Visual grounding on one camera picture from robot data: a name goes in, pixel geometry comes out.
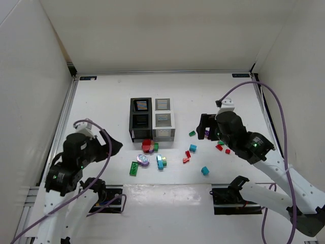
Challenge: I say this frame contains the purple round lotus lego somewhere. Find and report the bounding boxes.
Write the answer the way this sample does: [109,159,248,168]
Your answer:
[137,154,150,167]

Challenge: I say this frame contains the purple butterfly lego tile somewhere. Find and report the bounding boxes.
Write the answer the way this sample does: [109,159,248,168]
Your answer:
[149,140,155,154]

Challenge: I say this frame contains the cyan long lego brick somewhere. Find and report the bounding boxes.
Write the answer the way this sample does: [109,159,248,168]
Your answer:
[156,155,164,170]

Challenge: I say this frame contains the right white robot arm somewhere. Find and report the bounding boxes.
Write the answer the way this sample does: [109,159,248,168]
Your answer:
[196,111,324,237]

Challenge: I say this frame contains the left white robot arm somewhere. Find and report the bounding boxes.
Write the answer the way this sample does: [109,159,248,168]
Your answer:
[35,128,123,243]

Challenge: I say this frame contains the small green sloped lego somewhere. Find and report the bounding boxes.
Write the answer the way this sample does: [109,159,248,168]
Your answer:
[189,131,196,137]

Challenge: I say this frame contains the cyan small lego brick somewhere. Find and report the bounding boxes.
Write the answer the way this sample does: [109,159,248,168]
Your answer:
[189,144,197,153]

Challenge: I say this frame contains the red sloped lego brick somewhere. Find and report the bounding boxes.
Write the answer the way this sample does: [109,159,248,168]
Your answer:
[216,144,223,151]

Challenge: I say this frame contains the red curved lego upper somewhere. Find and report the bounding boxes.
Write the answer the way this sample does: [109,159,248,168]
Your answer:
[185,151,191,159]

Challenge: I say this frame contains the green flat lego plate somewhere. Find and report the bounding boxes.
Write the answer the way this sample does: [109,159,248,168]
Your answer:
[129,162,139,176]

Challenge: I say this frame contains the black slotted container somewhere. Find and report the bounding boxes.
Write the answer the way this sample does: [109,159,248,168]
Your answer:
[129,98,152,142]

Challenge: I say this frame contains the white slotted container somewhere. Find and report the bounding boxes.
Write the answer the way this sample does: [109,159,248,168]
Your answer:
[152,98,176,142]

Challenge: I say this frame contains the cyan lego brick lower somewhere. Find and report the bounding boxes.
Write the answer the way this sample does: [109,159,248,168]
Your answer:
[201,166,210,176]

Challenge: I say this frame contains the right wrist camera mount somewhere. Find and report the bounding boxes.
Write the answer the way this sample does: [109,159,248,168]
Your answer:
[215,98,235,115]

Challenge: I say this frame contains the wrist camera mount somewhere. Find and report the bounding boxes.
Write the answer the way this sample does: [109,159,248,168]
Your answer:
[73,121,103,146]
[215,98,235,115]

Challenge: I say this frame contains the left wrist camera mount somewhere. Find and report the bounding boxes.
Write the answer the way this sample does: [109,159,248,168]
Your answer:
[73,121,103,146]

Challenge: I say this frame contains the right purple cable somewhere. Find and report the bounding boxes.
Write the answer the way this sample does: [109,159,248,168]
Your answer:
[219,80,297,244]

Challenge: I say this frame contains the purple cable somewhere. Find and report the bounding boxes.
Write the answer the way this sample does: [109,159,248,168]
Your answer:
[219,80,297,244]
[10,118,127,244]

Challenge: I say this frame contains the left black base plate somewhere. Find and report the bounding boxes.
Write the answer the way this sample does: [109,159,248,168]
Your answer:
[89,185,124,214]

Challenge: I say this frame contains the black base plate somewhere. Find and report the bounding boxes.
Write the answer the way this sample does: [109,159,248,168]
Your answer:
[89,185,124,214]
[209,185,264,216]

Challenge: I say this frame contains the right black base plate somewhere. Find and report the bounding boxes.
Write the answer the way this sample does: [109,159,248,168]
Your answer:
[209,185,264,216]

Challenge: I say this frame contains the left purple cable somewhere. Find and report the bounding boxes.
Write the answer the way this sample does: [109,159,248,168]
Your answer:
[10,118,127,244]

